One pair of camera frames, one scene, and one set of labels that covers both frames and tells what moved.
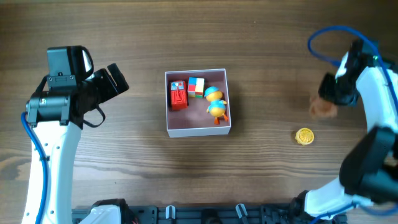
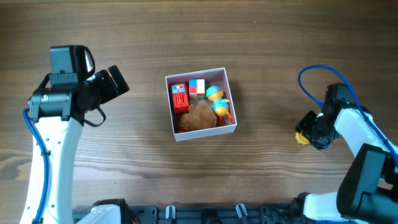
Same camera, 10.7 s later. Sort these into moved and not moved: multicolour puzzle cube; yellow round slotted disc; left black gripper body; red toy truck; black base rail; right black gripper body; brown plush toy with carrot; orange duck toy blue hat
Moved: brown plush toy with carrot; red toy truck; orange duck toy blue hat; right black gripper body
Not moved: yellow round slotted disc; black base rail; left black gripper body; multicolour puzzle cube
